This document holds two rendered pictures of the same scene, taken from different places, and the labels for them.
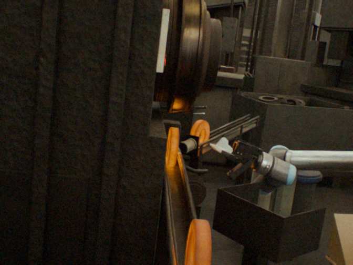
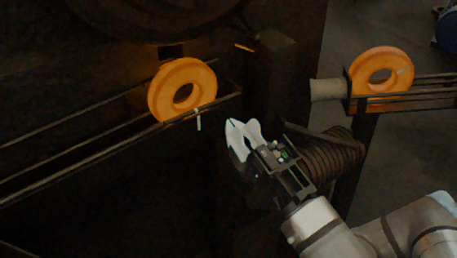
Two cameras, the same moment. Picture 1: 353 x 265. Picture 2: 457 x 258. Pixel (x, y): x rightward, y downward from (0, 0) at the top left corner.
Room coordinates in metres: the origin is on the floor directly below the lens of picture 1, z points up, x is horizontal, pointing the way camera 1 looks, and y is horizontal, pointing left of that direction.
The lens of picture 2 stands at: (1.57, -0.64, 1.23)
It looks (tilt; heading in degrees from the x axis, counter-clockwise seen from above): 41 degrees down; 61
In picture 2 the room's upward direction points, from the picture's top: straight up
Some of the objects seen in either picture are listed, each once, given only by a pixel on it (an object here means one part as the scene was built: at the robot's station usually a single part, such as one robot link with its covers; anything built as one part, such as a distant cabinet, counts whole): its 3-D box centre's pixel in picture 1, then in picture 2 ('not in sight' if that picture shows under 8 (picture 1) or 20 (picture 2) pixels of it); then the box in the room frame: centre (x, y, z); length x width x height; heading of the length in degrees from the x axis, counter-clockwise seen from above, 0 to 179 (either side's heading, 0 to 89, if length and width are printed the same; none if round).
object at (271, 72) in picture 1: (290, 102); not in sight; (6.08, -1.44, 0.55); 1.10 x 0.53 x 1.10; 25
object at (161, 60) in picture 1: (161, 40); not in sight; (1.48, 0.08, 1.15); 0.26 x 0.02 x 0.18; 5
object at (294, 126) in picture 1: (285, 136); not in sight; (4.39, -1.05, 0.39); 1.03 x 0.83 x 0.77; 110
